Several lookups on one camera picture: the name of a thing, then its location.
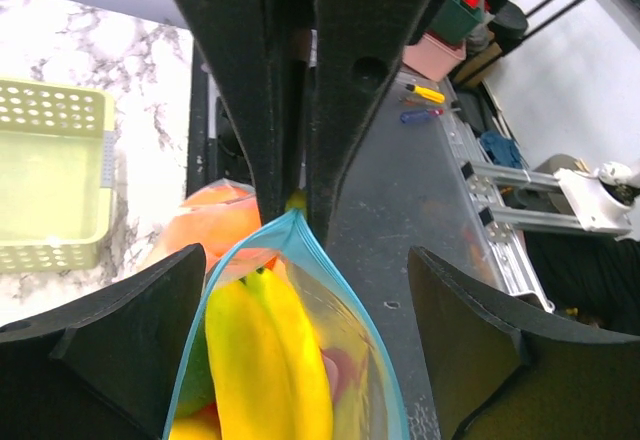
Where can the yellow orange mango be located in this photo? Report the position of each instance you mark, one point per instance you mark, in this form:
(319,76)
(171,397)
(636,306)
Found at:
(202,425)

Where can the clear zip top bag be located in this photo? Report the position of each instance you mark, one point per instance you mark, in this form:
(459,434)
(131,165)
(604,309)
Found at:
(371,410)

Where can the red apple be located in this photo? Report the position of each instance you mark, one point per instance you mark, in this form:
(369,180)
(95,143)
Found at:
(343,371)

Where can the blue cloth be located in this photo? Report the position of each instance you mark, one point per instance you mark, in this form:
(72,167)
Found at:
(501,150)

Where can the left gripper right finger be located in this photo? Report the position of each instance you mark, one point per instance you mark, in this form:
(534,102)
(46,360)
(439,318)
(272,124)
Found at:
(500,368)

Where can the aluminium frame extrusion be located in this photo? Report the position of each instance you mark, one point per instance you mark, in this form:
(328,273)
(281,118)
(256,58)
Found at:
(510,201)

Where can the yellow banana bunch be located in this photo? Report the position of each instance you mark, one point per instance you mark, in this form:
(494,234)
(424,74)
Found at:
(265,361)

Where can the green lime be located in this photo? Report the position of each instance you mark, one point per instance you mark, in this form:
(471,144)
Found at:
(197,390)

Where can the pink plastic bin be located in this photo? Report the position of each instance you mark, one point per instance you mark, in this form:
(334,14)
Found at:
(433,58)

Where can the green plastic bin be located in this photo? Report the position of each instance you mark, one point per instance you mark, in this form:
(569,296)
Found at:
(456,19)

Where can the blue handled screwdriver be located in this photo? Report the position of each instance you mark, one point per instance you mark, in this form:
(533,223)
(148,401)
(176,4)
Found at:
(420,116)

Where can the pale green plastic basket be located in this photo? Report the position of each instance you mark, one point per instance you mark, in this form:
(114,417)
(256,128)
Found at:
(57,175)

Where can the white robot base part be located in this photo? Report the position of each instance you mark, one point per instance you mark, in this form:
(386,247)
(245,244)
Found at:
(602,200)

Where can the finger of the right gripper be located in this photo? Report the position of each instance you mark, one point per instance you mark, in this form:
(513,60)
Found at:
(246,45)
(359,46)

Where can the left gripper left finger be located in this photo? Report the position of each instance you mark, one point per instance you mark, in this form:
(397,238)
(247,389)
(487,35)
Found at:
(102,366)

